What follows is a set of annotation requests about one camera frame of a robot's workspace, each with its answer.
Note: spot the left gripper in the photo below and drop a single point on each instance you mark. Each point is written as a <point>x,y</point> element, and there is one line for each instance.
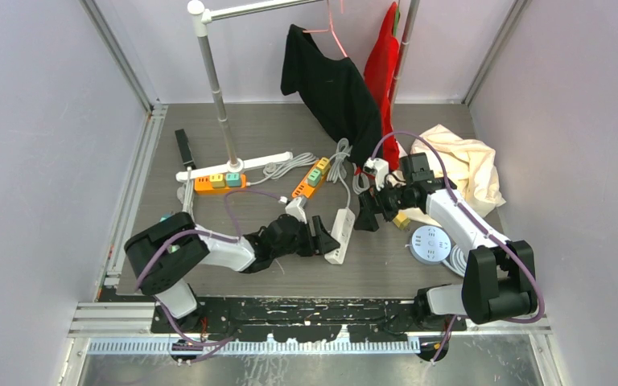
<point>327,242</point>

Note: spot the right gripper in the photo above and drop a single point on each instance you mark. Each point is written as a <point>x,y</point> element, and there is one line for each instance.
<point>366,219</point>

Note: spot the white power strip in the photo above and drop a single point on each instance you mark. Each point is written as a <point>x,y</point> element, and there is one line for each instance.
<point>342,228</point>

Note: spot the yellow charger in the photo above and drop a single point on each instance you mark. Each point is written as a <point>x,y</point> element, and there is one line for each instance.
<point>401,221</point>
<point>323,166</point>

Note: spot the orange power strip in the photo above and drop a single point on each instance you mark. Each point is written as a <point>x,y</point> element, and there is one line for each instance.
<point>304,189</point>
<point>202,186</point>

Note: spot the green charger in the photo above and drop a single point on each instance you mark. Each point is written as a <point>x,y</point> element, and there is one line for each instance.
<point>314,177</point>

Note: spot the round blue socket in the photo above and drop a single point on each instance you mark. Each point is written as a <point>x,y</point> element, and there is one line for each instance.
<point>430,245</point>

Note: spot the black power strip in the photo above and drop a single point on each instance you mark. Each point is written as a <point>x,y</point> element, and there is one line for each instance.
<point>185,151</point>

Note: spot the teal USB charger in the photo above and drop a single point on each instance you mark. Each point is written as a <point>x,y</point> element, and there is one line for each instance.
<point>165,217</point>

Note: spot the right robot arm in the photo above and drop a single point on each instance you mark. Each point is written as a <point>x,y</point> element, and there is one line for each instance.
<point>499,281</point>

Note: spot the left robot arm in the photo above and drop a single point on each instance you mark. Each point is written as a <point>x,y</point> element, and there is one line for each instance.
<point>163,254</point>

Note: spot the teal charger left strip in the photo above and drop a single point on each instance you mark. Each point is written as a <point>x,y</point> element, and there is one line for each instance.
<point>234,180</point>

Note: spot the cream cloth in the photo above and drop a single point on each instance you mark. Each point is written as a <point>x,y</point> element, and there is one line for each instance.
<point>469,164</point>

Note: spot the yellow charger left strip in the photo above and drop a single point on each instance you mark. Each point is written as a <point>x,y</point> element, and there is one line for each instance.
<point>217,181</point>

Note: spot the black shirt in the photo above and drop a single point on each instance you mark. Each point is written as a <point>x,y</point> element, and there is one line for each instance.
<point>335,93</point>

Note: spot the red garment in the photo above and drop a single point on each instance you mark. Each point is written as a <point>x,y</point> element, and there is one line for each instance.
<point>380,66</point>

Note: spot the pink hanger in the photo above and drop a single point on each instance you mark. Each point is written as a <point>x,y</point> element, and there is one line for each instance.
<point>330,29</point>

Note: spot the silver clothes rack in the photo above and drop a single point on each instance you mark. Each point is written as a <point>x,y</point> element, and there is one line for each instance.
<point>202,16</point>

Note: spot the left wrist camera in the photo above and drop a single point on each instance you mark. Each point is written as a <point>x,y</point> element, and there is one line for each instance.
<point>295,208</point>

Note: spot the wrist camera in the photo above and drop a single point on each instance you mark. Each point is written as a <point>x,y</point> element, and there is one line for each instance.
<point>295,208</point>
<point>378,168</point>

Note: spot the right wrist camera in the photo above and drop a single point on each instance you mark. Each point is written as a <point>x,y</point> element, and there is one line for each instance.
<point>378,168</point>

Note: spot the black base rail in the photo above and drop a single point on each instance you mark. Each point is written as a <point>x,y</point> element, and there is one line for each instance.
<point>308,320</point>

